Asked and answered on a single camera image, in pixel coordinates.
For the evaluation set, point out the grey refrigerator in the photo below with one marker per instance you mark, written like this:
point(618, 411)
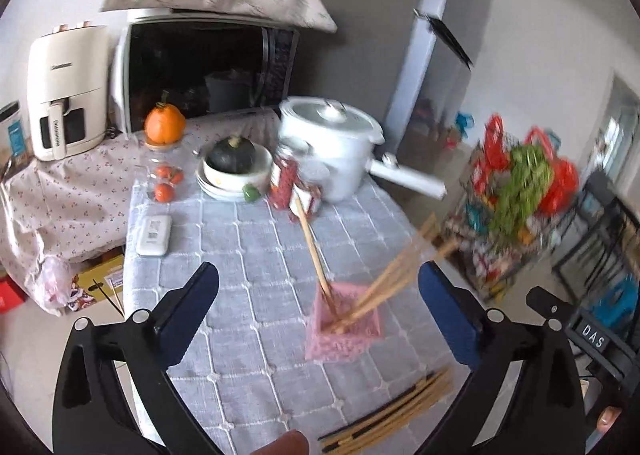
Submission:
point(360, 10)

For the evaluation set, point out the green leafy vegetables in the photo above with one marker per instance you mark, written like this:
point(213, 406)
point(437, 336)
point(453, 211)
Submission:
point(520, 185)

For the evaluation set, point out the small green fruit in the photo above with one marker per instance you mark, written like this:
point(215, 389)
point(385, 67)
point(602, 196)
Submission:
point(250, 192)

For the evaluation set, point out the wooden chopstick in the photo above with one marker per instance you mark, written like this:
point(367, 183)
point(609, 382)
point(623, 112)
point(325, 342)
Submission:
point(401, 405)
point(403, 415)
point(310, 245)
point(400, 400)
point(402, 410)
point(315, 249)

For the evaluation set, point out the clear jar of red berries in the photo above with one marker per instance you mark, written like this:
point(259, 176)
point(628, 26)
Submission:
point(314, 195)
point(282, 180)

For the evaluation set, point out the person's right hand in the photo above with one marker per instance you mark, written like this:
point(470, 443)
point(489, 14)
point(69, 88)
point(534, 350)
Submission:
point(607, 420)

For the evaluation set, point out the glass jar with wooden lid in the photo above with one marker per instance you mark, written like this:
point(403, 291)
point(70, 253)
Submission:
point(162, 146)

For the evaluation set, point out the pink plastic bag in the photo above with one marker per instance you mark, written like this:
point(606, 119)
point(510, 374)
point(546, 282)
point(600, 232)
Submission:
point(52, 285)

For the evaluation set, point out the clear jar with blue label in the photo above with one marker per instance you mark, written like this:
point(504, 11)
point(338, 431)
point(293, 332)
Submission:
point(12, 135)

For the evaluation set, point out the red plastic bag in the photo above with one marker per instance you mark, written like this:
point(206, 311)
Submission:
point(537, 132)
point(562, 182)
point(492, 135)

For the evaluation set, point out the yellow cardboard box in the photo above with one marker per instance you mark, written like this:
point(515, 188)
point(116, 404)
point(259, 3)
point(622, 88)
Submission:
point(97, 280)

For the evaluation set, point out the white electric pot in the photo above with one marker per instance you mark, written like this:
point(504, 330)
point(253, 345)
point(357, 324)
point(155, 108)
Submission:
point(340, 145)

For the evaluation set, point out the black chopstick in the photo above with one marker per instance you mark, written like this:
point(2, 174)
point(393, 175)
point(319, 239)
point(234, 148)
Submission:
point(380, 405)
point(350, 437)

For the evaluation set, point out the pink floral tablecloth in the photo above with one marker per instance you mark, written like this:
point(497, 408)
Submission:
point(75, 195)

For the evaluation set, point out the large orange fruit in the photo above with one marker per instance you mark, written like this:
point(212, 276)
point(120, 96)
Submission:
point(162, 125)

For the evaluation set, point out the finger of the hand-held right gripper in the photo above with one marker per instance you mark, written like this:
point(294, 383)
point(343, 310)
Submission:
point(547, 307)

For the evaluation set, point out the blue plastic stool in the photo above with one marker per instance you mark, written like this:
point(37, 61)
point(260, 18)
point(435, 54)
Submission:
point(617, 300)

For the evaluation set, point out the red box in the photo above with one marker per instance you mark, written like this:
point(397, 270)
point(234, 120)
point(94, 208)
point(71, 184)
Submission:
point(10, 295)

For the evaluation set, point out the pink perforated utensil basket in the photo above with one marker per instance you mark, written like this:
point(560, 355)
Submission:
point(340, 340)

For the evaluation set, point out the cream air fryer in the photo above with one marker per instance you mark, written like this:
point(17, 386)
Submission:
point(65, 85)

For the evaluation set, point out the dark green squash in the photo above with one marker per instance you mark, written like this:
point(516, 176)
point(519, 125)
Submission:
point(230, 155)

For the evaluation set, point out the white microwave oven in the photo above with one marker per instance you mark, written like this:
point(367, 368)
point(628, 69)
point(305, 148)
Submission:
point(200, 65)

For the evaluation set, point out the black chair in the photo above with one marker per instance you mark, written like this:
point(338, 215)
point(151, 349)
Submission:
point(600, 215)

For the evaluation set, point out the person's left hand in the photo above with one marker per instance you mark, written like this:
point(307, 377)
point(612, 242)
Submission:
point(280, 445)

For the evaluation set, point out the white remote control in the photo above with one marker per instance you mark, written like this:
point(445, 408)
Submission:
point(154, 235)

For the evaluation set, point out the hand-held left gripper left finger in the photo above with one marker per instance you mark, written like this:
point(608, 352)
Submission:
point(190, 310)

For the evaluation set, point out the white bowl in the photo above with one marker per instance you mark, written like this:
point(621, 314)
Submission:
point(235, 180)

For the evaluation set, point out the bunch of wooden chopsticks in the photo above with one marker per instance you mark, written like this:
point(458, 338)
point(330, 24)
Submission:
point(390, 280)

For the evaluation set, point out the small orange fruit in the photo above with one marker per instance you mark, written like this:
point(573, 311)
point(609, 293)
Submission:
point(161, 171)
point(176, 177)
point(164, 192)

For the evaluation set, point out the glass door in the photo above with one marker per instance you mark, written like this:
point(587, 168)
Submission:
point(620, 135)

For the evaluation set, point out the grey checked tablecloth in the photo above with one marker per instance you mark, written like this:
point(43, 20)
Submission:
point(260, 285)

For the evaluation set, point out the white plate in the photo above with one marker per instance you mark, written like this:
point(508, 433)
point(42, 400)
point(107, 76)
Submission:
point(215, 192)

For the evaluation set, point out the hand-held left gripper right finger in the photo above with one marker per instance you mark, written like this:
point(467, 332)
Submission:
point(445, 310)

